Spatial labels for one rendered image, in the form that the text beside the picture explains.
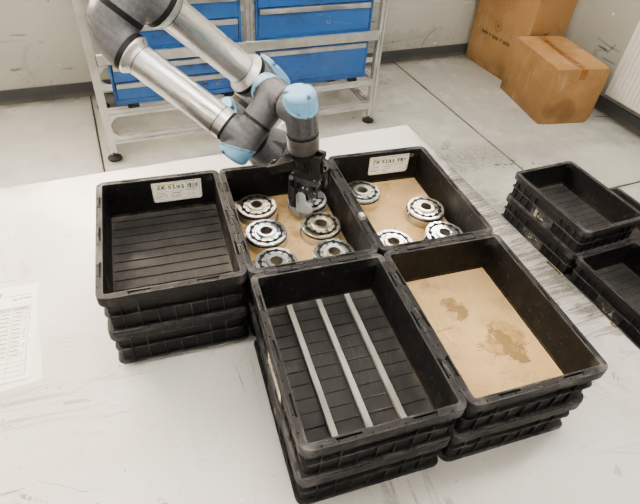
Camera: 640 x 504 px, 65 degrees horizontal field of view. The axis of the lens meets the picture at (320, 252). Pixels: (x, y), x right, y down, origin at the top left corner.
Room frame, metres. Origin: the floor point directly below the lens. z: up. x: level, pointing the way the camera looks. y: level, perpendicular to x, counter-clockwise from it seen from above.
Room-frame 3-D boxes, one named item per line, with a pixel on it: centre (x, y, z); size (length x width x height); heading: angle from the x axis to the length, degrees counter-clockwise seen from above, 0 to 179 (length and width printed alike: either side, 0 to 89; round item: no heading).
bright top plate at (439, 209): (1.11, -0.28, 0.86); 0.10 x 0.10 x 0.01
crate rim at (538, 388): (0.71, -0.35, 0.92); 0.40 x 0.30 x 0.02; 21
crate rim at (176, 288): (0.87, 0.36, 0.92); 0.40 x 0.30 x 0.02; 21
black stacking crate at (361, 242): (0.97, 0.08, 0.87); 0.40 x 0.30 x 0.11; 21
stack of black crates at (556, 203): (1.64, -0.97, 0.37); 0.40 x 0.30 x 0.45; 26
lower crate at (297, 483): (0.60, -0.07, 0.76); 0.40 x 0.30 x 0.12; 21
